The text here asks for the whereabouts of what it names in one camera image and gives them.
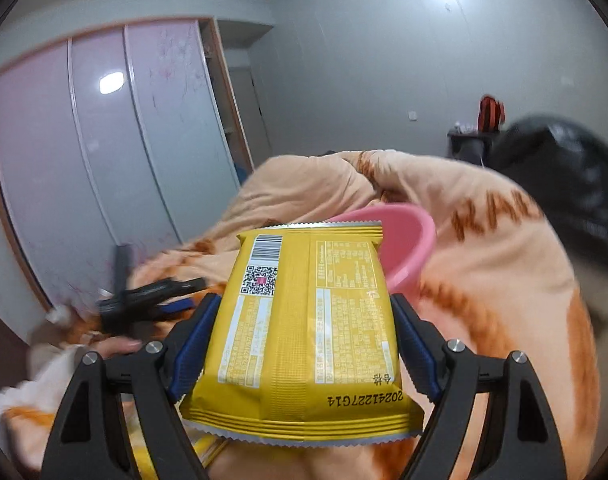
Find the pink plastic bowl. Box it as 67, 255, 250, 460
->
326, 203, 437, 293

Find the large yellow snack packet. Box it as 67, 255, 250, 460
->
178, 221, 425, 442

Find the wardrobe with sliding doors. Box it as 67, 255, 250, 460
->
0, 17, 275, 311

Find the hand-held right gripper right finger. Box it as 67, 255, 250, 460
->
389, 294, 567, 480

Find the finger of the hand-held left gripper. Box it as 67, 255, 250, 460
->
151, 299, 195, 322
134, 277, 207, 303

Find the orange printed blanket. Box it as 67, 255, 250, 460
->
0, 149, 602, 480

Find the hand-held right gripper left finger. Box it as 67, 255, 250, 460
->
41, 292, 222, 480

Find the orange and black bag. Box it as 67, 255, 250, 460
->
478, 95, 506, 133

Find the person's left hand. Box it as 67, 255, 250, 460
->
86, 336, 145, 361

